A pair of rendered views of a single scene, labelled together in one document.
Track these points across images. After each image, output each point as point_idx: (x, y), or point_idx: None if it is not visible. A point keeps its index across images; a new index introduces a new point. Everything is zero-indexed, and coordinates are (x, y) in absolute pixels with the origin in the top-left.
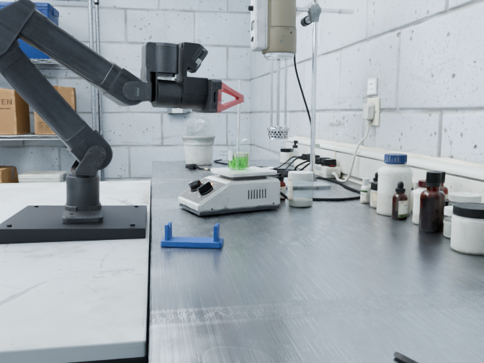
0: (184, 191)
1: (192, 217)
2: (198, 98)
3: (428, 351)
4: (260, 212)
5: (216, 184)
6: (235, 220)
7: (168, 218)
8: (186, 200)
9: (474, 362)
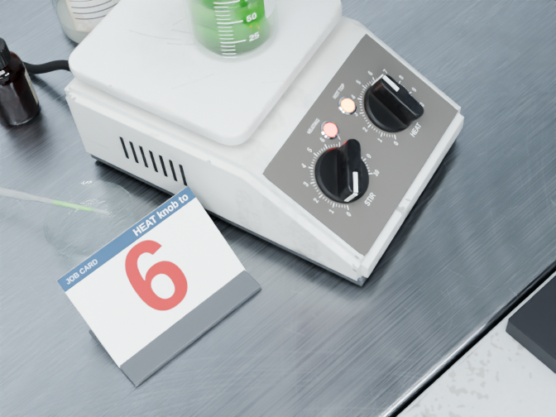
0: (345, 244)
1: (471, 154)
2: None
3: None
4: None
5: (347, 80)
6: (420, 45)
7: (541, 194)
8: (406, 203)
9: None
